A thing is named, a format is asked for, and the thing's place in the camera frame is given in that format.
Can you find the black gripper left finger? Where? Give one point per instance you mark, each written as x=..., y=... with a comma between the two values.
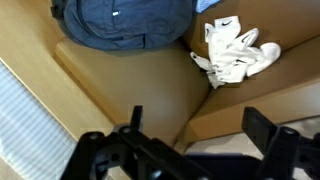
x=136, y=116

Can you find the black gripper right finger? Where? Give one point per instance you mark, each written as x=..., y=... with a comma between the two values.
x=258, y=128

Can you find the black garment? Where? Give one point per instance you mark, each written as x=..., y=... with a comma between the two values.
x=133, y=23

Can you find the brown leather armchair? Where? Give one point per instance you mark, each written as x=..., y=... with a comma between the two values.
x=150, y=83

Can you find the white socks bundle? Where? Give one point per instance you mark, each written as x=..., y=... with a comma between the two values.
x=233, y=53

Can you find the white wall radiator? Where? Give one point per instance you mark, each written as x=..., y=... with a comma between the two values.
x=26, y=133

